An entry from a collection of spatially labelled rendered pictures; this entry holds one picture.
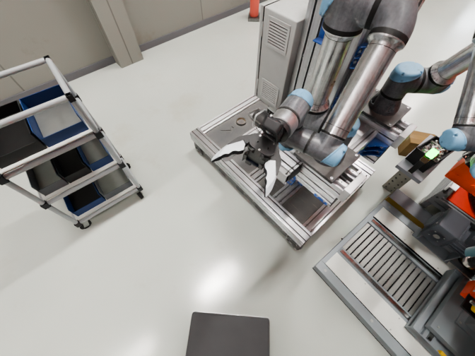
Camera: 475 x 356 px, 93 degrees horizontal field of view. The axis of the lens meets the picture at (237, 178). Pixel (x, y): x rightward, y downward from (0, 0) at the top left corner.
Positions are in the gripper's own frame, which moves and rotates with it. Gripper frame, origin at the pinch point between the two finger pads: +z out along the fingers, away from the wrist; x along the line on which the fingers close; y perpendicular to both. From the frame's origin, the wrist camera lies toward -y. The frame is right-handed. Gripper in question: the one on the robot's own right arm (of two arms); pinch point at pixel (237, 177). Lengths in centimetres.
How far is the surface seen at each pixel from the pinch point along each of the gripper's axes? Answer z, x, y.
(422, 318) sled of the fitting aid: -36, -117, 94
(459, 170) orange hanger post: -106, -86, 52
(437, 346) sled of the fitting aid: -27, -126, 93
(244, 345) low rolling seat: 30, -36, 85
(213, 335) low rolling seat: 35, -22, 87
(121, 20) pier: -134, 232, 110
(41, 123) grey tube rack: 8, 114, 61
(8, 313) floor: 103, 88, 137
